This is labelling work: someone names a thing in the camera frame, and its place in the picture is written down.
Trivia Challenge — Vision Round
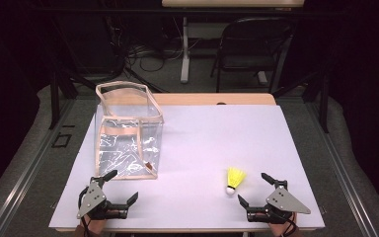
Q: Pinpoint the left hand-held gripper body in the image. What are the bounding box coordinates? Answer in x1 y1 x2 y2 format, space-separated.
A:
76 176 130 221

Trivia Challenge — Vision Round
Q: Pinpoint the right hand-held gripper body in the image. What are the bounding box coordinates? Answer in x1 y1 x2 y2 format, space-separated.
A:
246 179 312 225

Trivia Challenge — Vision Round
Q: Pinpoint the yellow shuttlecock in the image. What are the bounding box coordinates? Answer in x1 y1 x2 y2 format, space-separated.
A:
225 166 248 196

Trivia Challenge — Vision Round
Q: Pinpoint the clear bag with beige trim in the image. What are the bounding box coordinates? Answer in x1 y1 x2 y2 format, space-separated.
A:
93 80 165 181

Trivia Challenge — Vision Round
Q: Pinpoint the person's left hand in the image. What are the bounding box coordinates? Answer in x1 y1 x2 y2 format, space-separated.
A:
78 213 107 237

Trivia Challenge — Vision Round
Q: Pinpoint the person's right hand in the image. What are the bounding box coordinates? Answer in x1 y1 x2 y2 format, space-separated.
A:
267 211 299 237

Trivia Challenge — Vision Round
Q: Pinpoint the white table mat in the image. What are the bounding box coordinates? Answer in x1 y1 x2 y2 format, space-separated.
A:
48 104 326 230

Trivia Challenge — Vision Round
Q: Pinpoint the black metal stand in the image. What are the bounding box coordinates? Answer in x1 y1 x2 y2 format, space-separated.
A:
47 70 80 130
270 70 331 134

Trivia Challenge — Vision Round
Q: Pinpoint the wooden table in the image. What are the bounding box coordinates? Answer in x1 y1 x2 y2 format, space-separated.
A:
48 92 326 233

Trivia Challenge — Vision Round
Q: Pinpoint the black folding chair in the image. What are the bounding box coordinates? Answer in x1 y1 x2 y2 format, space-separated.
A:
209 17 295 94

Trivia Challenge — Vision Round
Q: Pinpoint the white desk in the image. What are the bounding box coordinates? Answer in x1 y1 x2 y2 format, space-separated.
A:
161 0 305 85

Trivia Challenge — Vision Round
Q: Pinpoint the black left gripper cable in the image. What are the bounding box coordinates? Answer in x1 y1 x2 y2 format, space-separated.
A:
77 186 93 237

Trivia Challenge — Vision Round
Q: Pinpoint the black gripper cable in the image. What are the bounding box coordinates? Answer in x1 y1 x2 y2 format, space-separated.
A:
77 186 93 237
281 213 300 237

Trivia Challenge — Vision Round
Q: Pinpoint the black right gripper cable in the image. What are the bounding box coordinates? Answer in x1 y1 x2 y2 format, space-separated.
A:
281 213 300 237

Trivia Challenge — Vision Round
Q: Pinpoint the metal floor rail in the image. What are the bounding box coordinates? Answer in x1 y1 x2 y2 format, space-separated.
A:
0 98 77 237
305 98 379 237

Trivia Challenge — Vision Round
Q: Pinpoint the bundle of floor cables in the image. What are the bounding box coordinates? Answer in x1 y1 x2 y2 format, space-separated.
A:
112 16 186 74

